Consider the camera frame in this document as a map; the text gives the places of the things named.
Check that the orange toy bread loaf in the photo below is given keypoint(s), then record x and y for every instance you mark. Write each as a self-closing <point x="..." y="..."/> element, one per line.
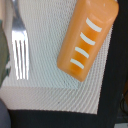
<point x="87" y="30"/>

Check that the pale green gripper finger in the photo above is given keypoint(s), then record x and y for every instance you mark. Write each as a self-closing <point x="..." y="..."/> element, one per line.
<point x="4" y="55"/>

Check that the white woven placemat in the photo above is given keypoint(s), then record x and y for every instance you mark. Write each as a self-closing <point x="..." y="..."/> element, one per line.
<point x="47" y="87"/>

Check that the wooden handled fork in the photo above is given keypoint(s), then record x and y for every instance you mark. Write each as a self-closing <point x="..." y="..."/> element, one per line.
<point x="20" y="44"/>

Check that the grey pot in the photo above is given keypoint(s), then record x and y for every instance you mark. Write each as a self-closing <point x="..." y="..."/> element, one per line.
<point x="5" y="121"/>

